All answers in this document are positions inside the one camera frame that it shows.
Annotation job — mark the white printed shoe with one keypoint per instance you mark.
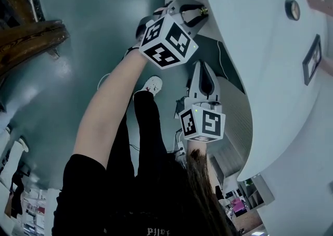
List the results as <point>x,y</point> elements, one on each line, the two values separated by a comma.
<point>152,84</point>

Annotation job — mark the person's right forearm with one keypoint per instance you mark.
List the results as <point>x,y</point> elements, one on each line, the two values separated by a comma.
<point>196,145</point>

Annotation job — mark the black printed t-shirt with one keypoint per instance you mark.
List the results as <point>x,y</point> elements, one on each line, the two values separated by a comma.
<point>86,190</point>

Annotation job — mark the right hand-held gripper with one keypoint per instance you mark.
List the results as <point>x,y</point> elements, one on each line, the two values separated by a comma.
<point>208,123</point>

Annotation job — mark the black picture frame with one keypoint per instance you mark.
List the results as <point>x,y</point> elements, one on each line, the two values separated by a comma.
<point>312,60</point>

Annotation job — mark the grey shelf unit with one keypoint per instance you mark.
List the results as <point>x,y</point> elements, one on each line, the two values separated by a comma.
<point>260,190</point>

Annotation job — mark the black office chair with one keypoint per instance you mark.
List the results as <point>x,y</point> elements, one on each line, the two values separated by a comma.
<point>17,196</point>

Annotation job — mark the round compact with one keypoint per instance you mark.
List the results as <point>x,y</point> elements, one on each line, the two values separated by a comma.
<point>293,8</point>

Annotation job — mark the wooden staircase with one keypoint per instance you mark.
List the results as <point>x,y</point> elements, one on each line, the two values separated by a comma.
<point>31,40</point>

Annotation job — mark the white power strip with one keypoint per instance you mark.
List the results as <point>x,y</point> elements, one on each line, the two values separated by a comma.
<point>182,149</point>

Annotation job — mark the pink vase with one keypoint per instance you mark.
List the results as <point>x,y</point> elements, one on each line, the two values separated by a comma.
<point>328,67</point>

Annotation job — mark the person's left forearm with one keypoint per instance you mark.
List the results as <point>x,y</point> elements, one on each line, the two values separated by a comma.
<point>112,94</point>

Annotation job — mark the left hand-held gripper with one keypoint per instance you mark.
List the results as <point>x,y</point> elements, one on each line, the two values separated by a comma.
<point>166,40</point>

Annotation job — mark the black trousers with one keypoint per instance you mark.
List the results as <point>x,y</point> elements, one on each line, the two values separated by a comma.
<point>148,125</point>

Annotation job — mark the white curved desk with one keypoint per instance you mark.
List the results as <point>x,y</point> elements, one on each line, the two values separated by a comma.
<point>260,60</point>

